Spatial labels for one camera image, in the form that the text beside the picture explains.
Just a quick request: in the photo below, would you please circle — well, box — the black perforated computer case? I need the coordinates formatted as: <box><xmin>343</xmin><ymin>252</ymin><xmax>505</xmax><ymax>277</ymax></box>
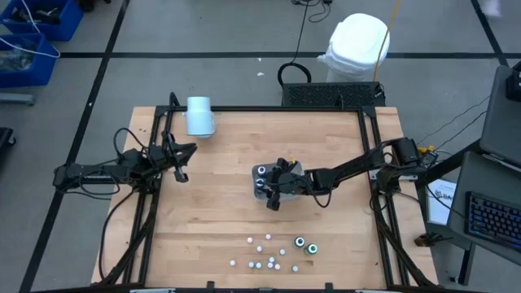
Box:
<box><xmin>280</xmin><ymin>81</ymin><xmax>387</xmax><ymax>109</ymax></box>

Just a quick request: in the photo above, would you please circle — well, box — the thin black cable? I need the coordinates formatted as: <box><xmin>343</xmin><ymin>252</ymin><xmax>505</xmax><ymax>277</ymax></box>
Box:
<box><xmin>433</xmin><ymin>111</ymin><xmax>488</xmax><ymax>151</ymax></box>
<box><xmin>418</xmin><ymin>95</ymin><xmax>490</xmax><ymax>145</ymax></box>

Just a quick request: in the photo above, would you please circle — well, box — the grey keyboard desk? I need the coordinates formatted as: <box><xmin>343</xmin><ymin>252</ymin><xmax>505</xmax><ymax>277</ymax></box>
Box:
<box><xmin>422</xmin><ymin>151</ymin><xmax>521</xmax><ymax>268</ymax></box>

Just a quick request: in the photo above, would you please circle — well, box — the black backlit keyboard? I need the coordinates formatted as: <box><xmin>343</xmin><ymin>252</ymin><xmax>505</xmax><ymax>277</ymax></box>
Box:
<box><xmin>463</xmin><ymin>190</ymin><xmax>521</xmax><ymax>250</ymax></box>

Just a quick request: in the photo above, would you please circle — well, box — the yellow hanging cable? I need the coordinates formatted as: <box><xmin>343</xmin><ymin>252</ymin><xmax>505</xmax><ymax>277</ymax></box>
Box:
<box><xmin>372</xmin><ymin>0</ymin><xmax>404</xmax><ymax>82</ymax></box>

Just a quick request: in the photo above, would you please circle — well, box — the black clamp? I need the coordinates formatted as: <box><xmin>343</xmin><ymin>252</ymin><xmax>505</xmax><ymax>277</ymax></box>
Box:
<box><xmin>414</xmin><ymin>231</ymin><xmax>449</xmax><ymax>248</ymax></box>

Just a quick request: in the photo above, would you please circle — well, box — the black left base cable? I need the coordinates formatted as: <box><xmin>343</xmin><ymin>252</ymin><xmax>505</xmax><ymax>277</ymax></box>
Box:
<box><xmin>97</xmin><ymin>189</ymin><xmax>142</xmax><ymax>282</ymax></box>

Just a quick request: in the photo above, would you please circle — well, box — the black monitor base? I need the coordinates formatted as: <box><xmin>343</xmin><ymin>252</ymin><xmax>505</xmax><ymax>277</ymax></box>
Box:
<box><xmin>506</xmin><ymin>60</ymin><xmax>521</xmax><ymax>103</ymax></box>

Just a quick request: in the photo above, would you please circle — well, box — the blue plastic crate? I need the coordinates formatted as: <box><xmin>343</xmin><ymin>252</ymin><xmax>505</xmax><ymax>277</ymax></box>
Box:
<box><xmin>0</xmin><ymin>0</ymin><xmax>85</xmax><ymax>42</ymax></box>
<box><xmin>0</xmin><ymin>32</ymin><xmax>60</xmax><ymax>89</ymax></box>

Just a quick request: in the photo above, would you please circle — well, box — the grey metal bar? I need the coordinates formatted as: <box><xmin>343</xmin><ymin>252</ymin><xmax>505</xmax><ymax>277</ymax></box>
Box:
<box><xmin>0</xmin><ymin>92</ymin><xmax>36</xmax><ymax>107</ymax></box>

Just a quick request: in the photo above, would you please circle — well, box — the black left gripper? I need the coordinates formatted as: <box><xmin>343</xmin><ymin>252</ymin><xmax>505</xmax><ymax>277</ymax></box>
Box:
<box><xmin>148</xmin><ymin>130</ymin><xmax>198</xmax><ymax>183</ymax></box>

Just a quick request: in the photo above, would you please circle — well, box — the grey monitor desk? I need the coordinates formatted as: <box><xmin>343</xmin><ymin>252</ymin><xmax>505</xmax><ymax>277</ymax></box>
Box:
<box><xmin>479</xmin><ymin>64</ymin><xmax>521</xmax><ymax>168</ymax></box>

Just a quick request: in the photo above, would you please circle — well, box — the black floor object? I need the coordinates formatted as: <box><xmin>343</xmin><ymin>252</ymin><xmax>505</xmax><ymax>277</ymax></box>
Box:
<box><xmin>0</xmin><ymin>126</ymin><xmax>17</xmax><ymax>162</ymax></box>

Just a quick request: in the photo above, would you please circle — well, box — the white lidded trash can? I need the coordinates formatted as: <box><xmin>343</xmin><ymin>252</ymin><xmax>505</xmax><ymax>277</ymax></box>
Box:
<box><xmin>316</xmin><ymin>12</ymin><xmax>391</xmax><ymax>83</ymax></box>

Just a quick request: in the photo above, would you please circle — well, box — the black looped floor cable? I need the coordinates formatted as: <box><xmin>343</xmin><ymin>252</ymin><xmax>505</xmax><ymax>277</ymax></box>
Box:
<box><xmin>277</xmin><ymin>0</ymin><xmax>313</xmax><ymax>87</ymax></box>

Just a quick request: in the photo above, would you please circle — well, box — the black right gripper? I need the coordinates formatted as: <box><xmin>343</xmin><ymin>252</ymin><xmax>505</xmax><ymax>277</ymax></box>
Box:
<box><xmin>264</xmin><ymin>159</ymin><xmax>314</xmax><ymax>212</ymax></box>

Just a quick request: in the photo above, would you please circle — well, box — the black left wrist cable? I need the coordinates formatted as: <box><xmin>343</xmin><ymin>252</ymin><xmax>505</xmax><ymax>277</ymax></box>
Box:
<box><xmin>77</xmin><ymin>126</ymin><xmax>164</xmax><ymax>196</ymax></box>

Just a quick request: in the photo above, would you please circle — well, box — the black aluminium table frame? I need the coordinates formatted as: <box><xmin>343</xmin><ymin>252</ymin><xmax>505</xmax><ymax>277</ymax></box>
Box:
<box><xmin>91</xmin><ymin>91</ymin><xmax>439</xmax><ymax>293</ymax></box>

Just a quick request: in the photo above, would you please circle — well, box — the white cable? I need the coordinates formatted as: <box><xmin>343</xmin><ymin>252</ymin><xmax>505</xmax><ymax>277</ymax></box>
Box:
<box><xmin>0</xmin><ymin>0</ymin><xmax>61</xmax><ymax>59</ymax></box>

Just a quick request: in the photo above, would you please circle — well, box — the white printed paper sheet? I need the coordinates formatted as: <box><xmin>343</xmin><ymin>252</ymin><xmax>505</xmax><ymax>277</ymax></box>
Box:
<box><xmin>425</xmin><ymin>177</ymin><xmax>458</xmax><ymax>227</ymax></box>

